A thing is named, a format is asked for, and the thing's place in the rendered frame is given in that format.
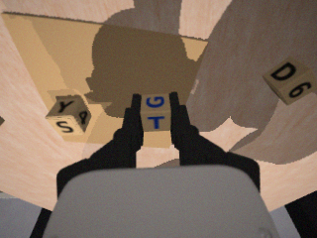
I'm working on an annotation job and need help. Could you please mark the tan flat mat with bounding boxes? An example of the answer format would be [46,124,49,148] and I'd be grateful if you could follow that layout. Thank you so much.
[0,12,209,144]

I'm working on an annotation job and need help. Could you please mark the cream letter block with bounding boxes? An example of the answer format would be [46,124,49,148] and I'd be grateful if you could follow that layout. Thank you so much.
[0,117,5,126]
[263,57,317,105]
[45,98,91,136]
[140,93,171,132]

